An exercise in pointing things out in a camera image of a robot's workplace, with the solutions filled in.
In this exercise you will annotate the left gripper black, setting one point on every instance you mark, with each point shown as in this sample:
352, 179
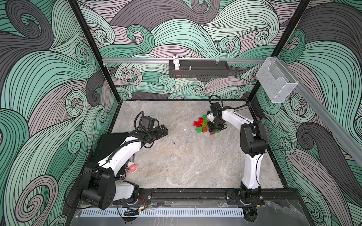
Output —
160, 134

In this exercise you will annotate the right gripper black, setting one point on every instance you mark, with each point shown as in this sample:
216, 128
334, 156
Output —
211, 129

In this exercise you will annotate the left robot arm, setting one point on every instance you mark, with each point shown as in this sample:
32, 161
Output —
99, 186

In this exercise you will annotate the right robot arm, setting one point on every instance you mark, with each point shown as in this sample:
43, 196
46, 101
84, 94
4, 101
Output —
252, 140

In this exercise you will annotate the red lego brick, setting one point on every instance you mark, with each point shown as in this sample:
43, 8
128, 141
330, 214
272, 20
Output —
198, 123

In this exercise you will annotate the pink white small toy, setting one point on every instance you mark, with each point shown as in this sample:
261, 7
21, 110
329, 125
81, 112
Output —
132, 167

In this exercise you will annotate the white rabbit figurine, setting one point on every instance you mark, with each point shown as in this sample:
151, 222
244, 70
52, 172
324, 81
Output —
176, 62

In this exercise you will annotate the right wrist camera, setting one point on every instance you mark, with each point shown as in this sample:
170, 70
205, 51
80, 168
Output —
210, 116

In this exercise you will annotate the black wall shelf tray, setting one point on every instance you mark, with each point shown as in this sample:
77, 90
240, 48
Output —
200, 69

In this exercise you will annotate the clear plastic wall box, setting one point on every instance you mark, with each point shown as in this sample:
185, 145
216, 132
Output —
277, 79

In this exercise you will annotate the white slotted cable duct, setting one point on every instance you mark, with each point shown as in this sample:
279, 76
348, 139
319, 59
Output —
167, 212

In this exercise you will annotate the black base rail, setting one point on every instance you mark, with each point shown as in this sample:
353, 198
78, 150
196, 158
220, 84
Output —
231, 196

